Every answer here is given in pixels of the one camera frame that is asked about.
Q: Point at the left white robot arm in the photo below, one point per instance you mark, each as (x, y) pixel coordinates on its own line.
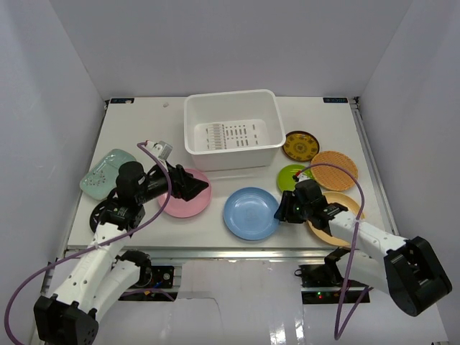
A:
(72, 314)

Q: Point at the beige round plate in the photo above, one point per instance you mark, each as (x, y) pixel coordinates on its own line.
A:
(336, 197)

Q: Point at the dark yellow patterned plate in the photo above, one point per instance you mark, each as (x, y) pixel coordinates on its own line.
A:
(300, 146)

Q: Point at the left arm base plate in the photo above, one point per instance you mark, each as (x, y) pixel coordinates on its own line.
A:
(154, 285)

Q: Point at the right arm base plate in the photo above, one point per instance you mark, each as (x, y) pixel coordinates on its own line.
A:
(318, 288)

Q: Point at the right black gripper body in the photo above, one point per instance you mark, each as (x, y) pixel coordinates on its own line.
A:
(299, 213)

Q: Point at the orange woven round plate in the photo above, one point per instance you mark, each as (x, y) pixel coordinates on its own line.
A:
(327, 170)

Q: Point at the mint green rectangular plate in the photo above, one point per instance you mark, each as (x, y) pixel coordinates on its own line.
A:
(101, 179)

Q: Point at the pink round plate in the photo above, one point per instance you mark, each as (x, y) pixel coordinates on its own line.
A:
(181, 209)

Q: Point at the green round plate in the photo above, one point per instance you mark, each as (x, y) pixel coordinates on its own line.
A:
(285, 177)

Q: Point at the white plastic bin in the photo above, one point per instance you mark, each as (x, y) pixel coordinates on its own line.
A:
(233, 130)

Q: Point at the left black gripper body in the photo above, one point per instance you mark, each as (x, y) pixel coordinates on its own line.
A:
(180, 182)

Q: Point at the black round plate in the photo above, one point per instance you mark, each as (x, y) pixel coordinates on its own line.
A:
(96, 214)

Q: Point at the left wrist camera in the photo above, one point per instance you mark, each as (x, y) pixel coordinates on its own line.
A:
(161, 150)

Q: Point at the blue round plate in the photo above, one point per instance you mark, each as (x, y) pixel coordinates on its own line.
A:
(249, 214)

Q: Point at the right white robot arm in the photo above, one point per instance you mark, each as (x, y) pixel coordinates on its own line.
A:
(408, 270)

